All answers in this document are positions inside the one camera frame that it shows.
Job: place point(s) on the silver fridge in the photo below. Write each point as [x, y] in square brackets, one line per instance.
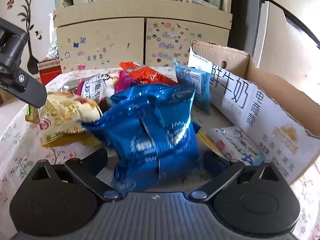
[287, 55]

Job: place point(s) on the orange red snack packet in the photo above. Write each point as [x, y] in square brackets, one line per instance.
[147, 76]

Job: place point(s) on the pink white snack packet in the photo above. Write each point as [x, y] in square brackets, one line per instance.
[97, 90]

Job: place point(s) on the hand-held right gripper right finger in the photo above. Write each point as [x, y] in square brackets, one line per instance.
[212, 161]

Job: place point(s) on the clear plastic bag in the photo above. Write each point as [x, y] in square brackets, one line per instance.
[53, 50]

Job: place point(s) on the white blue snack packet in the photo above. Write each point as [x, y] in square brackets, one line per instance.
[235, 142]

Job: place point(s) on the beige wooden cabinet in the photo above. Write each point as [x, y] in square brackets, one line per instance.
[100, 42]

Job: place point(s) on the yellow white snack packet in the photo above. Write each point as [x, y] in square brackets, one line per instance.
[62, 115]

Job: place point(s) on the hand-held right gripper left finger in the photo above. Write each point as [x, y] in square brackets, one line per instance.
[98, 158]

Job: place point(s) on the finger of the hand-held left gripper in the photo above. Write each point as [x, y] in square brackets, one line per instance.
[32, 92]

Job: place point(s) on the small white cartons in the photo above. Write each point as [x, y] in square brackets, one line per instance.
[195, 0]

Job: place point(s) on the light blue snack packet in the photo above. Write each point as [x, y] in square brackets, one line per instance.
[197, 85]

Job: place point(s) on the shiny blue snack bag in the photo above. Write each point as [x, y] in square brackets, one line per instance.
[155, 130]

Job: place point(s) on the red gift box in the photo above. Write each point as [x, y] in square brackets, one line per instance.
[50, 72]

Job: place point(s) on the floral tablecloth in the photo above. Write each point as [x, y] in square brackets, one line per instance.
[25, 155]

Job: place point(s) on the cardboard box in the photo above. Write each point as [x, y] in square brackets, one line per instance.
[250, 105]

